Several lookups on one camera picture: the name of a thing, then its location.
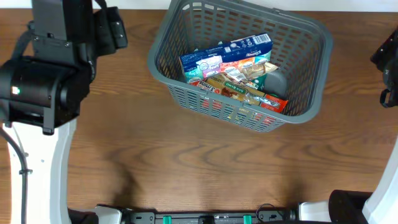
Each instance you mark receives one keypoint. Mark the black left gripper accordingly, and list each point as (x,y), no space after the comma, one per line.
(116,34)

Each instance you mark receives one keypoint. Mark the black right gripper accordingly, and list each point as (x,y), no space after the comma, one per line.
(384,55)

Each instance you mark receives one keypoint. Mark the blue carton box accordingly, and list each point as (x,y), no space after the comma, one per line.
(226,57)

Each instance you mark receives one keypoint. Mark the orange yellow spaghetti packet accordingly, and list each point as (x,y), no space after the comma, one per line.
(222,85)

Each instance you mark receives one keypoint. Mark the green Nescafe coffee bag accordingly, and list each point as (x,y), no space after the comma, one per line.
(257,83)

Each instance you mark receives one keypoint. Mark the beige brown snack pouch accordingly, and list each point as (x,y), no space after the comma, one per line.
(244,75)

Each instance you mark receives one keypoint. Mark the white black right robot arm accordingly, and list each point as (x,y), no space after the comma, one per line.
(380,206)

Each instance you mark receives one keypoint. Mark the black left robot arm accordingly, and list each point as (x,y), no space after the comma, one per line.
(42,86)

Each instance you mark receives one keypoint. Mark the grey plastic lattice basket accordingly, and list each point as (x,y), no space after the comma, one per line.
(301,51)

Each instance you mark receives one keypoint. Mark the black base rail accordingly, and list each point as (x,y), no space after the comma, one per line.
(202,217)

